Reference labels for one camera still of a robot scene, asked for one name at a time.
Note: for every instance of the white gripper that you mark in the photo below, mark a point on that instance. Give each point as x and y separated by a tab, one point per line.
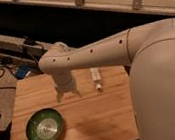
64	82

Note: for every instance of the small white bottle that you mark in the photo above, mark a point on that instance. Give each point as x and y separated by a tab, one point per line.
96	78

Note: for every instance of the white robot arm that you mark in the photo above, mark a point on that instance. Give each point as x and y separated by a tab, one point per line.
149	52

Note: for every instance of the green ceramic bowl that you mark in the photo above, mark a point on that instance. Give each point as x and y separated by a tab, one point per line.
45	124

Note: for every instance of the wooden board table top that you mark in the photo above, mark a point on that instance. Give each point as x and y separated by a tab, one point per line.
89	116

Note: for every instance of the blue box on floor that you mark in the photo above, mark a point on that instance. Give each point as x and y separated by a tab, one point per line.
22	72

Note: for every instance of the black clamp on rail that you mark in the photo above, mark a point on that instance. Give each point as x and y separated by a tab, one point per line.
29	41

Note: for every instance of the metal rail beam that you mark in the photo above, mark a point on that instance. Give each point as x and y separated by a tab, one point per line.
35	56

